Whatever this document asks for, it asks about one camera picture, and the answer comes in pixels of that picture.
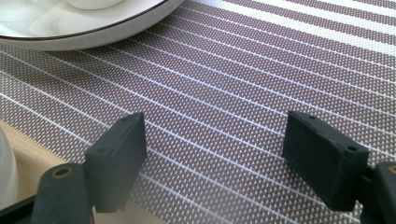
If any grey white striped placemat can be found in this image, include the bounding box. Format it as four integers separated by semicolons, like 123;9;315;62
0;0;396;224

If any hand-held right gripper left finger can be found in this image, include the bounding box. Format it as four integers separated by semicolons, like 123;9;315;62
83;112;148;214

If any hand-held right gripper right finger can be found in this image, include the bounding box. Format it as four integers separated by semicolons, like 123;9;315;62
281;110;370;213

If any white plate black rim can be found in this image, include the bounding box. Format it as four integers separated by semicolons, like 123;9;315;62
0;0;185;52

